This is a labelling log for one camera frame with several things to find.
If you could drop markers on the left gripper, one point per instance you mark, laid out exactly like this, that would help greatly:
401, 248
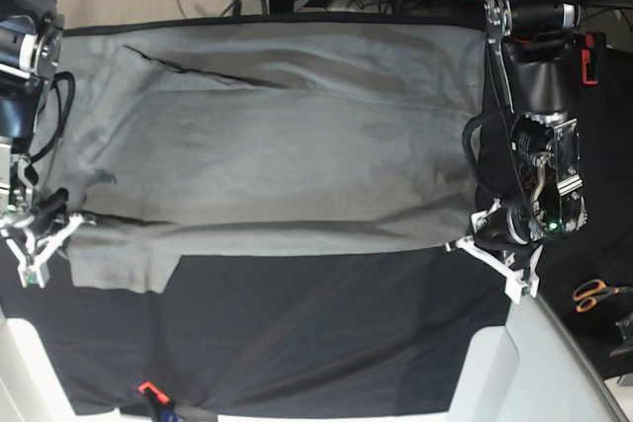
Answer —
547, 202

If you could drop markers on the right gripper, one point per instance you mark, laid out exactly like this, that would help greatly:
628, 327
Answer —
18, 189

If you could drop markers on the grey T-shirt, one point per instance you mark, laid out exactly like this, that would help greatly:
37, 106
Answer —
264, 140

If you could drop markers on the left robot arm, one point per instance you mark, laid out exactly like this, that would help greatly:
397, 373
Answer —
539, 64

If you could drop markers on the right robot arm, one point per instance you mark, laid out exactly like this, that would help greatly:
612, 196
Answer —
31, 34

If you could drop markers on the black table cloth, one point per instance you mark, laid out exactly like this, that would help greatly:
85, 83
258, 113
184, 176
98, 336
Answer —
360, 336

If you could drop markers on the white box right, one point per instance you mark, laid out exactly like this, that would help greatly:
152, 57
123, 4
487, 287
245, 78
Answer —
530, 369

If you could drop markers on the white box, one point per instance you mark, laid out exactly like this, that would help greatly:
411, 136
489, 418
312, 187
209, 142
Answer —
530, 369
30, 388

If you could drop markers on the white box left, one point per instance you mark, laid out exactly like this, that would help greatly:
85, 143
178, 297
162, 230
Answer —
30, 388

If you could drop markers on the black object right edge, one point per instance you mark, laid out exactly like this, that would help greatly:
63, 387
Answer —
624, 327

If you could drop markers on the red blue clamp bottom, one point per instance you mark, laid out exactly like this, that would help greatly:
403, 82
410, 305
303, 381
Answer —
159, 407

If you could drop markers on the red black clamp right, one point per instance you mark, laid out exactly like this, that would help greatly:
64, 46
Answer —
593, 47

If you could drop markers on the orange handled scissors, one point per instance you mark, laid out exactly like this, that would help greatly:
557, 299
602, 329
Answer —
589, 294

